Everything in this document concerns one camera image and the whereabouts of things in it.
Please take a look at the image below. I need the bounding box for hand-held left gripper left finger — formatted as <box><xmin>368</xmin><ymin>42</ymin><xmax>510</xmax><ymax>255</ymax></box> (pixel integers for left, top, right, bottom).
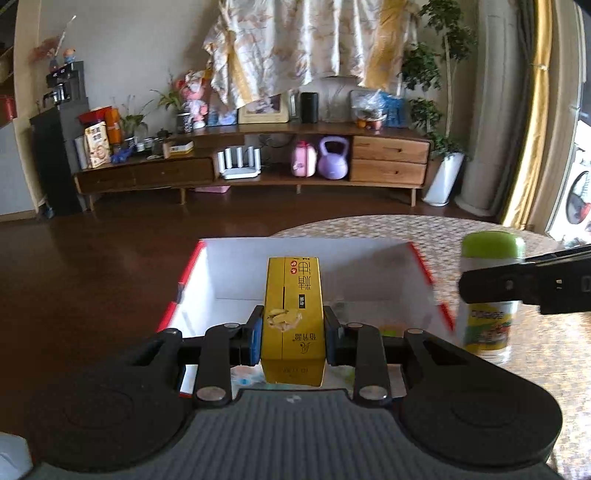
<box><xmin>124</xmin><ymin>305</ymin><xmax>265</xmax><ymax>408</ymax></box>

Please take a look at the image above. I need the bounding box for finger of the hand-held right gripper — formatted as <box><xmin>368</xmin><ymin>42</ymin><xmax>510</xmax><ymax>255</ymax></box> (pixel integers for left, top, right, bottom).
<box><xmin>521</xmin><ymin>244</ymin><xmax>591</xmax><ymax>265</ymax></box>
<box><xmin>459</xmin><ymin>259</ymin><xmax>591</xmax><ymax>315</ymax></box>

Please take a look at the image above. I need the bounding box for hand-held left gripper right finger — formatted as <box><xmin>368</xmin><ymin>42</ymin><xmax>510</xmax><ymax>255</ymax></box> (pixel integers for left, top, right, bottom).
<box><xmin>322</xmin><ymin>305</ymin><xmax>468</xmax><ymax>408</ymax></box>

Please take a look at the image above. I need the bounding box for white bottle with green cap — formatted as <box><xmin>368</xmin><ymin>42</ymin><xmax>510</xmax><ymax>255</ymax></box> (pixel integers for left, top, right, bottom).
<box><xmin>454</xmin><ymin>230</ymin><xmax>527</xmax><ymax>366</ymax></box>

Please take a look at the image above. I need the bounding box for small yellow box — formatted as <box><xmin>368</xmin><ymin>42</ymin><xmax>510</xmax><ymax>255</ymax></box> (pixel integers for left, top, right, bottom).
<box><xmin>259</xmin><ymin>256</ymin><xmax>327</xmax><ymax>387</ymax></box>

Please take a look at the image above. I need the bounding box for red cardboard box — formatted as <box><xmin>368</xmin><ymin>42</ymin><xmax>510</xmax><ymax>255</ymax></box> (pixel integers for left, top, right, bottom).
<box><xmin>156</xmin><ymin>237</ymin><xmax>459</xmax><ymax>400</ymax></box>

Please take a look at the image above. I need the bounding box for washing machine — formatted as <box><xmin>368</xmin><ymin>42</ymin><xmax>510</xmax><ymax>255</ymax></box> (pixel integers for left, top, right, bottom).
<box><xmin>560</xmin><ymin>133</ymin><xmax>591</xmax><ymax>232</ymax></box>

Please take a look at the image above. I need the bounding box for yellow curtain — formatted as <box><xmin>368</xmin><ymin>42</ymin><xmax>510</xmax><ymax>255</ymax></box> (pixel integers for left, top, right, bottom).
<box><xmin>502</xmin><ymin>0</ymin><xmax>556</xmax><ymax>230</ymax></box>

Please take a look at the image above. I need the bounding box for white standing air conditioner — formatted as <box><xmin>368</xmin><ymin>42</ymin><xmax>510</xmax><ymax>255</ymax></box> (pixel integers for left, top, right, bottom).
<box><xmin>454</xmin><ymin>0</ymin><xmax>537</xmax><ymax>219</ymax></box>

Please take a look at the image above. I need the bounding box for wooden media cabinet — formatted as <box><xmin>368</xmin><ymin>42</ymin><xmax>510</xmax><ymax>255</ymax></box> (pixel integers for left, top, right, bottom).
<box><xmin>73</xmin><ymin>122</ymin><xmax>433</xmax><ymax>211</ymax></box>

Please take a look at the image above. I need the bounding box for white router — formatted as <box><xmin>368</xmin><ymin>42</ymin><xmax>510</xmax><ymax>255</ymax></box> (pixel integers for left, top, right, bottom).
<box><xmin>217</xmin><ymin>145</ymin><xmax>263</xmax><ymax>180</ymax></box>

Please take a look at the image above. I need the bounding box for purple kettlebell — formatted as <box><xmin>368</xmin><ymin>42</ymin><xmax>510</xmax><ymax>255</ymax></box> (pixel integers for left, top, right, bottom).
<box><xmin>317</xmin><ymin>136</ymin><xmax>351</xmax><ymax>180</ymax></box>

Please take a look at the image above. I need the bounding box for pink toy suitcase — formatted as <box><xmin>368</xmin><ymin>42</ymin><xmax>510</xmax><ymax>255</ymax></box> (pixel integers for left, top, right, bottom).
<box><xmin>290</xmin><ymin>140</ymin><xmax>319</xmax><ymax>178</ymax></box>

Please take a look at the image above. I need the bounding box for small cardboard box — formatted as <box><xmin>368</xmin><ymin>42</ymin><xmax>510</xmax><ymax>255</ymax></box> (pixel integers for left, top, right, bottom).
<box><xmin>162</xmin><ymin>140</ymin><xmax>195</xmax><ymax>159</ymax></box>

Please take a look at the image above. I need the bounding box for tall potted plant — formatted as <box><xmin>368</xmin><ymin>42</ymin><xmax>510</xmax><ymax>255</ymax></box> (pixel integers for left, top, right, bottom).
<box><xmin>399</xmin><ymin>0</ymin><xmax>479</xmax><ymax>207</ymax></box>

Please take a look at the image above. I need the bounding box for clear plastic bag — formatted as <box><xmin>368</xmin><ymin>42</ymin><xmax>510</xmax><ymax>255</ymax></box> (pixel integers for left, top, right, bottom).
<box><xmin>349</xmin><ymin>89</ymin><xmax>387</xmax><ymax>131</ymax></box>

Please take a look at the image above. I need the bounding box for black speaker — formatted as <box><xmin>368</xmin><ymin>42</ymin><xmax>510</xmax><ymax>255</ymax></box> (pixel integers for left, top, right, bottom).
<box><xmin>300</xmin><ymin>92</ymin><xmax>320</xmax><ymax>124</ymax></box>

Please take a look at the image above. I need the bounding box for small potted plant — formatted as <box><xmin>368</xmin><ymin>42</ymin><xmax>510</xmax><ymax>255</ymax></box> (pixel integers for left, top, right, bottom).
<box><xmin>150</xmin><ymin>71</ymin><xmax>193</xmax><ymax>135</ymax></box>

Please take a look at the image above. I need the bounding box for pink doll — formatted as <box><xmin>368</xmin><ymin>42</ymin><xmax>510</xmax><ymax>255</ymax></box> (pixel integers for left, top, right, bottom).
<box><xmin>180</xmin><ymin>69</ymin><xmax>212</xmax><ymax>130</ymax></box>

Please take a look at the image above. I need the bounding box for beige snack box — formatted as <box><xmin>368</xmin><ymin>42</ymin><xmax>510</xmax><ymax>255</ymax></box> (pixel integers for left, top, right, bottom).
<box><xmin>84</xmin><ymin>122</ymin><xmax>113</xmax><ymax>168</ymax></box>

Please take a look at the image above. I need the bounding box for black cabinet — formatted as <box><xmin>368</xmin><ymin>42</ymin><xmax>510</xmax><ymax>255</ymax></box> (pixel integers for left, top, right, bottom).
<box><xmin>30</xmin><ymin>99</ymin><xmax>91</xmax><ymax>219</ymax></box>

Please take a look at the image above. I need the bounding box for printed cloth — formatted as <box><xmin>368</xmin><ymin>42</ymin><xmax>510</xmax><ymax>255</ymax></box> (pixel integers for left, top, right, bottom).
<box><xmin>202</xmin><ymin>0</ymin><xmax>419</xmax><ymax>112</ymax></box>

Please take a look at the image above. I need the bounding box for black coffee machine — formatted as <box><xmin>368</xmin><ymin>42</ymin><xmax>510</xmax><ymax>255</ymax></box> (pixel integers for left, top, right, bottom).
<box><xmin>43</xmin><ymin>62</ymin><xmax>86</xmax><ymax>110</ymax></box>

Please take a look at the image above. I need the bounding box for yellow picture frame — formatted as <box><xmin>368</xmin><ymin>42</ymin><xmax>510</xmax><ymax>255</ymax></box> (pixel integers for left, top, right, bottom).
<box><xmin>237</xmin><ymin>93</ymin><xmax>291</xmax><ymax>125</ymax></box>

